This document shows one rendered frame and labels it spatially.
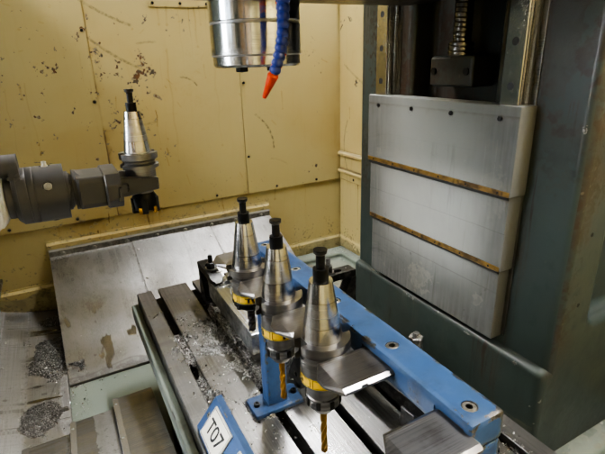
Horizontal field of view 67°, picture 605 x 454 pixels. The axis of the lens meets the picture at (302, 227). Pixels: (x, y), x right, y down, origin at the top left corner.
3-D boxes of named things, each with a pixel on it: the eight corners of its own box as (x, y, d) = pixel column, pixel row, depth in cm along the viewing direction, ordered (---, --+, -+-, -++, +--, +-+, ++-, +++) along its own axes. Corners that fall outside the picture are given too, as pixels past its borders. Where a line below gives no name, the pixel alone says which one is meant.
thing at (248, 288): (246, 303, 61) (246, 297, 61) (232, 286, 66) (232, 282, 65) (293, 289, 64) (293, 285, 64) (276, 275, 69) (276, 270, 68)
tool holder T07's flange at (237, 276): (274, 283, 68) (273, 267, 67) (234, 291, 66) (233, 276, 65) (260, 267, 74) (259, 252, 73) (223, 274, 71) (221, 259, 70)
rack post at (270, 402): (257, 421, 83) (244, 272, 72) (246, 403, 87) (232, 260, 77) (305, 402, 87) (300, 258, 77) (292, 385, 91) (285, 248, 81)
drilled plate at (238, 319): (253, 355, 95) (251, 334, 93) (210, 296, 119) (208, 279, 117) (346, 323, 105) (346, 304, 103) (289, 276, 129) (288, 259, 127)
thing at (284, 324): (283, 344, 52) (282, 338, 52) (264, 322, 56) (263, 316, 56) (335, 326, 55) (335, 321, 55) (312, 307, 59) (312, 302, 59)
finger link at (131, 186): (158, 191, 79) (121, 196, 76) (157, 172, 78) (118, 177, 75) (161, 193, 77) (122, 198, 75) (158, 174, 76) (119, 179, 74)
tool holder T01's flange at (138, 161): (163, 167, 78) (161, 152, 77) (126, 172, 74) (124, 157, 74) (151, 161, 83) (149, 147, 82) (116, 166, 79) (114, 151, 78)
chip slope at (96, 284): (73, 425, 121) (51, 341, 112) (63, 313, 177) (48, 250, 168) (352, 329, 160) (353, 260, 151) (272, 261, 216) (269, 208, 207)
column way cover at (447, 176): (490, 343, 102) (520, 106, 85) (365, 267, 142) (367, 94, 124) (505, 337, 105) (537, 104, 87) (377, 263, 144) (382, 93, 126)
